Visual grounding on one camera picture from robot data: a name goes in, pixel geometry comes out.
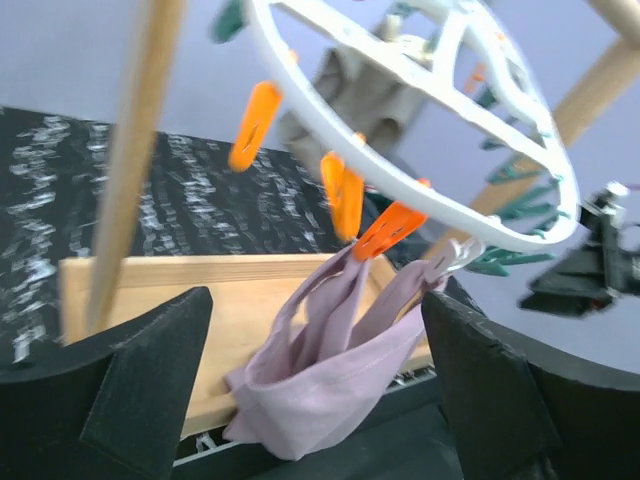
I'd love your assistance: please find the beige sock pair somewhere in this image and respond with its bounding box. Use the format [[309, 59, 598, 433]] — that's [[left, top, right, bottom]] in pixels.
[[278, 46, 426, 180]]

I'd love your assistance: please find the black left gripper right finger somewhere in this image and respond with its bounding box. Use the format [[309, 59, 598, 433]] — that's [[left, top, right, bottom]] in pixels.
[[422, 292, 639, 479]]

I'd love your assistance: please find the orange clothespin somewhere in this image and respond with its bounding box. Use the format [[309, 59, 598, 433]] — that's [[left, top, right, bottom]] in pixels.
[[352, 201, 428, 262], [228, 81, 283, 172], [320, 151, 364, 243]]

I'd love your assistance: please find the teal clothespin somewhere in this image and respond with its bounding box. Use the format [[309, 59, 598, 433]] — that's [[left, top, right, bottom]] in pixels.
[[465, 247, 556, 277]]

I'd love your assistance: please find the white round clip hanger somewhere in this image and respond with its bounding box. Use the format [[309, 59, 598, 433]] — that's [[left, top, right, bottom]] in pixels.
[[240, 1, 579, 252]]

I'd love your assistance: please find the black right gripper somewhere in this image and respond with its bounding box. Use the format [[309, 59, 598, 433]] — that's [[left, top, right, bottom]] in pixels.
[[519, 182, 639, 316]]

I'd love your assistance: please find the pink sock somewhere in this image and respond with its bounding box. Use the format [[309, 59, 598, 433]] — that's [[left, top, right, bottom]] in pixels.
[[223, 248, 447, 460]]

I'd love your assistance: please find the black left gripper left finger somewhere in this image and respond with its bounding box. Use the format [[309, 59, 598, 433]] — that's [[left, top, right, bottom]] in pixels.
[[1, 287, 213, 479]]

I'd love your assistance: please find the wooden hanging rack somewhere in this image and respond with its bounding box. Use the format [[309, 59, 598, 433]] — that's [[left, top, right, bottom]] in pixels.
[[86, 1, 639, 334]]

